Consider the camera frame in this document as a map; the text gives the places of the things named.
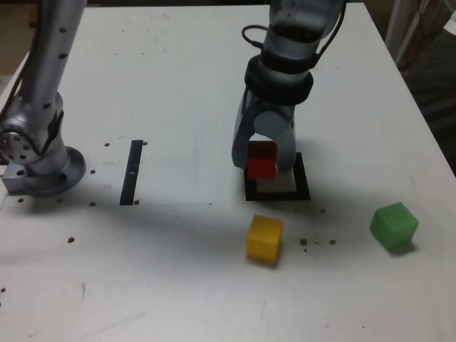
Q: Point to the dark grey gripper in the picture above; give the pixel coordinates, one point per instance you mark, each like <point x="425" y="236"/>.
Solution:
<point x="278" y="107"/>

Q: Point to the red cube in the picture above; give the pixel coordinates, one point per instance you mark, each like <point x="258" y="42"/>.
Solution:
<point x="261" y="169"/>

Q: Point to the yellow cube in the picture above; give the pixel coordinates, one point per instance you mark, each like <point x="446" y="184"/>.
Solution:
<point x="263" y="240"/>

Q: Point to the green cube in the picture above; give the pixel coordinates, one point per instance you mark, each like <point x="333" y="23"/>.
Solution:
<point x="393" y="226"/>

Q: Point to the black tape square outline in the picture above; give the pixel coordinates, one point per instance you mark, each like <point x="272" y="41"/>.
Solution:
<point x="278" y="196"/>

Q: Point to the black tape strip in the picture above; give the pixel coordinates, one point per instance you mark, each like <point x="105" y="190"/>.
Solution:
<point x="130" y="178"/>

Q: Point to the white metal frame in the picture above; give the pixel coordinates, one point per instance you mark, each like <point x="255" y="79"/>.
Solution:
<point x="395" y="28"/>

